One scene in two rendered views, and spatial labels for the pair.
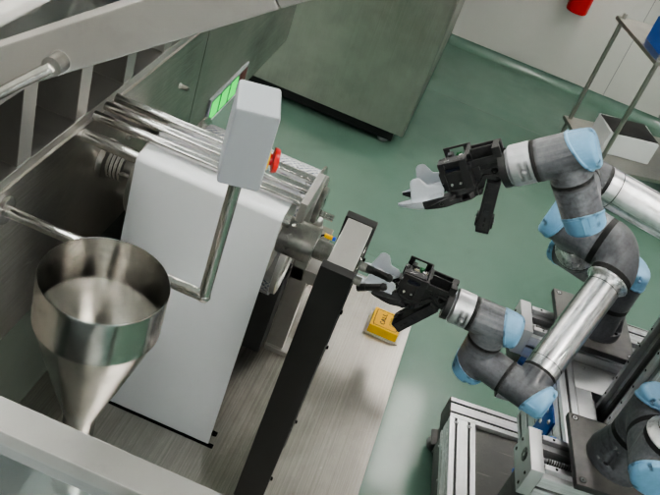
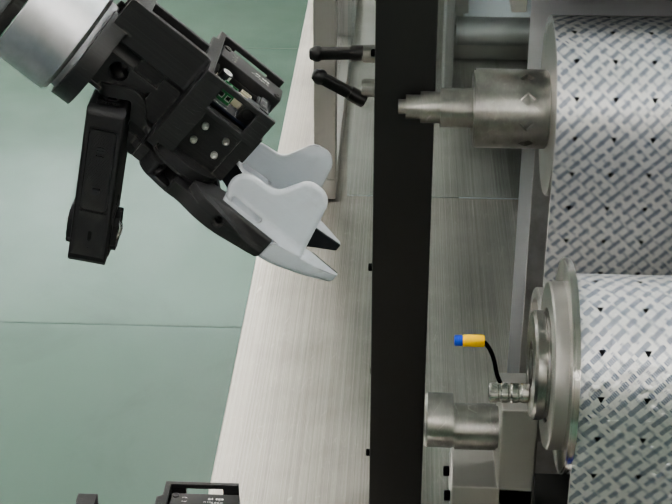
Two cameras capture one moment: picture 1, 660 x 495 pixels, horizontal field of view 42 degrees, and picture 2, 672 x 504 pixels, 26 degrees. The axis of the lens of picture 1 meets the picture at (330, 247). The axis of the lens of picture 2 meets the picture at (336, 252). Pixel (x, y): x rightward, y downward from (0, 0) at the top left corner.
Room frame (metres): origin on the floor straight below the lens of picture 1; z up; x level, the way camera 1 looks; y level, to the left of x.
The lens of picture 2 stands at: (2.22, -0.10, 1.79)
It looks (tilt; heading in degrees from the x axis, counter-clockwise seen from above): 28 degrees down; 179
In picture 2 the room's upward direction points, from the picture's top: straight up
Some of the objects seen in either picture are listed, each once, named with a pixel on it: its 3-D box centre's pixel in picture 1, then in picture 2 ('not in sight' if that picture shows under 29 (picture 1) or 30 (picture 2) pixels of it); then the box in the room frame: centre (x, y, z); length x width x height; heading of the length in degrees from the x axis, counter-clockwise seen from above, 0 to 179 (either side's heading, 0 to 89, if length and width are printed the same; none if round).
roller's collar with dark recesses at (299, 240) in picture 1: (299, 240); (509, 108); (1.13, 0.05, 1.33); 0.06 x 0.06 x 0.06; 86
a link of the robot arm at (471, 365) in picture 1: (481, 360); not in sight; (1.40, -0.39, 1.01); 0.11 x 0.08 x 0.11; 66
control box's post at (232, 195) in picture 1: (220, 237); not in sight; (0.83, 0.13, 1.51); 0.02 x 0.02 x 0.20
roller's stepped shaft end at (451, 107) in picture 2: (332, 253); (435, 107); (1.12, -0.01, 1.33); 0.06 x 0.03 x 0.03; 86
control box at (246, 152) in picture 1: (255, 137); not in sight; (0.83, 0.12, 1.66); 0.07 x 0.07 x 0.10; 14
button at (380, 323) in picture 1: (385, 324); not in sight; (1.52, -0.18, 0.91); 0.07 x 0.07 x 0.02; 86
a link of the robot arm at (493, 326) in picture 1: (494, 323); not in sight; (1.41, -0.37, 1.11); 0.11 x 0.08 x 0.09; 86
